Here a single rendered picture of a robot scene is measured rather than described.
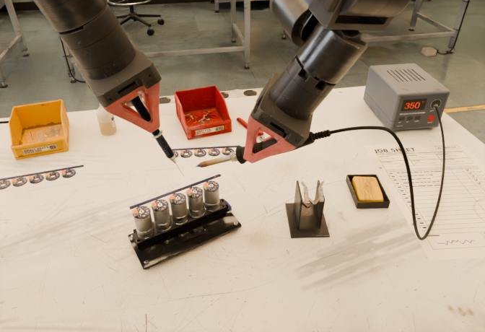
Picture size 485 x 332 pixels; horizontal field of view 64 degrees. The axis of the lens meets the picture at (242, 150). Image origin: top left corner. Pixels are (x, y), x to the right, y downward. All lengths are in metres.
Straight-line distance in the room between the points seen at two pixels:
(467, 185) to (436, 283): 0.25
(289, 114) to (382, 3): 0.15
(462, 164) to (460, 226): 0.18
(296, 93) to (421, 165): 0.44
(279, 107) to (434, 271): 0.33
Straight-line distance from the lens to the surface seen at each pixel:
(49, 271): 0.64
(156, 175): 0.74
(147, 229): 0.59
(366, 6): 0.38
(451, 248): 0.68
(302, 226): 0.63
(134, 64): 0.42
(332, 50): 0.41
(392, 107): 0.88
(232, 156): 0.52
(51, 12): 0.40
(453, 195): 0.78
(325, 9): 0.39
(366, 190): 0.70
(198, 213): 0.61
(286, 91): 0.44
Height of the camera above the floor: 1.20
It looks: 35 degrees down
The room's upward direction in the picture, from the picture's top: straight up
